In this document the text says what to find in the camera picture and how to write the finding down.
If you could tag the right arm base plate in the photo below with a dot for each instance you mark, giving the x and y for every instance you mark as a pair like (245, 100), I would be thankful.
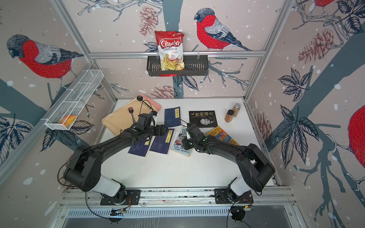
(225, 196)

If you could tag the red cassava chips bag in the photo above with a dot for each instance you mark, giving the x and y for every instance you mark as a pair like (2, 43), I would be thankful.
(170, 50)

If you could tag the dark blue book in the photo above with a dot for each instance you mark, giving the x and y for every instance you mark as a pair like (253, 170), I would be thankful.
(161, 144)
(140, 148)

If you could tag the orange packet in shelf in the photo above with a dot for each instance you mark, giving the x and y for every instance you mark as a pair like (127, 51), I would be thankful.
(68, 120)

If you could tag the blue book yellow label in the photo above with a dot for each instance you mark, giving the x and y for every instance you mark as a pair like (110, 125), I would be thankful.
(172, 117)

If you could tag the grey striped cloth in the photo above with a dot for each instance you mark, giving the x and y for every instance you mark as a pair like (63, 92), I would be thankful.
(183, 133)

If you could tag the pink tray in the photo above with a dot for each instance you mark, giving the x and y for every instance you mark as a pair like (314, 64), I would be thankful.
(152, 103)

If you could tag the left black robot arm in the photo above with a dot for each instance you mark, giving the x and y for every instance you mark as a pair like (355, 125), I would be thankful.
(83, 171)

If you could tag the white wire shelf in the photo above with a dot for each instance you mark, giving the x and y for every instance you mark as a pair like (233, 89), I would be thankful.
(76, 98)

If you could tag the black book with face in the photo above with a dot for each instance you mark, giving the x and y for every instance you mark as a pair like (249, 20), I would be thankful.
(203, 119)

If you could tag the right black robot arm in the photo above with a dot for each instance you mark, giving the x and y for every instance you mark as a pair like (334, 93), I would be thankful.
(255, 167)

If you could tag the black spoon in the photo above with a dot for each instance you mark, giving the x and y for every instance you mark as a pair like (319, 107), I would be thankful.
(144, 101)

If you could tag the tan spice jar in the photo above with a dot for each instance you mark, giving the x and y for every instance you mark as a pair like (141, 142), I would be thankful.
(236, 109)

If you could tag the brown spice jar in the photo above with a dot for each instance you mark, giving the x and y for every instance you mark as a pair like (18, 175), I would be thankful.
(229, 116)

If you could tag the tan paper sheet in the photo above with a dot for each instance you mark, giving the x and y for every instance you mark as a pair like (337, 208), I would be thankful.
(121, 119)

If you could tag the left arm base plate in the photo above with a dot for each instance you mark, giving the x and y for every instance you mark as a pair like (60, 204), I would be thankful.
(124, 197)

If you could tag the black wall basket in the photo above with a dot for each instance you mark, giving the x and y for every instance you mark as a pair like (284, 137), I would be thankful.
(193, 66)

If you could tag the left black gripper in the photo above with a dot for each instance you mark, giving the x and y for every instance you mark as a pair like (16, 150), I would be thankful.
(163, 131)

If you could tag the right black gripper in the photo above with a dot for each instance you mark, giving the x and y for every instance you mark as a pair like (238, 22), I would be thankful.
(185, 144)

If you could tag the yellow orange treehouse book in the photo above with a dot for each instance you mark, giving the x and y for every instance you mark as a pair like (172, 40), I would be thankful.
(221, 135)

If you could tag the colourful treehouse book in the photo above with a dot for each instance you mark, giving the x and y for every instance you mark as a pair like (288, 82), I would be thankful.
(177, 147)

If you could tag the iridescent purple spoon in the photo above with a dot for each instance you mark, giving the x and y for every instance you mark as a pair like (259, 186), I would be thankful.
(131, 111)

